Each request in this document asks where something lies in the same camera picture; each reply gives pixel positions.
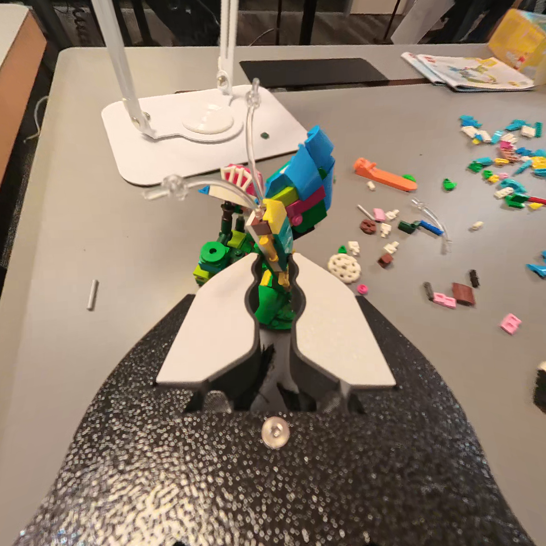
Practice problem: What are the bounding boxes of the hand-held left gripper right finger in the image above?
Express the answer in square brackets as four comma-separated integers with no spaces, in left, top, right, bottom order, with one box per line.
[290,252,397,390]

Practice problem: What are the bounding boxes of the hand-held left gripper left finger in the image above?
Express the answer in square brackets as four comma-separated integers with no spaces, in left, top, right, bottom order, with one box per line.
[156,253,262,390]

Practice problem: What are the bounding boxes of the lego flower butterfly model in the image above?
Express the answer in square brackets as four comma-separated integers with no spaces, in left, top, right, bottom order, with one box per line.
[143,78,299,331]

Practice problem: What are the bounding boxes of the blue lego butterfly wing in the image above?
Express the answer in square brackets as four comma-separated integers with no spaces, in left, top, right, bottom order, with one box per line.
[264,125,338,234]

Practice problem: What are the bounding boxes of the white round lego plate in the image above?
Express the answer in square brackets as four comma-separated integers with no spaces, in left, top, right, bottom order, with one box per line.
[328,253,362,284]

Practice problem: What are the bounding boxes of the group of white lego pieces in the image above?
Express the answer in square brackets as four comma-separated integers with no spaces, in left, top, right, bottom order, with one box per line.
[366,181,485,257]

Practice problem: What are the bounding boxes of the clear lego antenna pieces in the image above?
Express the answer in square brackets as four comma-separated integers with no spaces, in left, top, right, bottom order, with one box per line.
[411,198,453,252]

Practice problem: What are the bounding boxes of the orange lego brick separator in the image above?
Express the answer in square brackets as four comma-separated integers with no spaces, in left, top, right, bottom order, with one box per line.
[353,158,419,192]

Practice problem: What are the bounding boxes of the pile of loose lego pieces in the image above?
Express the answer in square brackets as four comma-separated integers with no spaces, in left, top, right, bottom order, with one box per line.
[458,114,546,212]

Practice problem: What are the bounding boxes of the lego instruction booklet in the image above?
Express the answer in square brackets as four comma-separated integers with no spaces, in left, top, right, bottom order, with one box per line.
[401,52,536,92]

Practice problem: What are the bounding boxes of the yellow lego box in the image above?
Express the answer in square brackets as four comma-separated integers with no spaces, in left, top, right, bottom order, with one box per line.
[487,9,546,77]

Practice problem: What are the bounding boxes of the white stand with base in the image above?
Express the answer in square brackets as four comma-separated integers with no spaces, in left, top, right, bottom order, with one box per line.
[92,0,309,187]

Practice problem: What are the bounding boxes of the white panel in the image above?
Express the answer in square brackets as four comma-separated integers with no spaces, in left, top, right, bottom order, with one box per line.
[390,0,432,45]

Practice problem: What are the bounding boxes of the black desk cable flap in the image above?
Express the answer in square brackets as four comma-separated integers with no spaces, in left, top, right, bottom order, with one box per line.
[240,58,389,89]

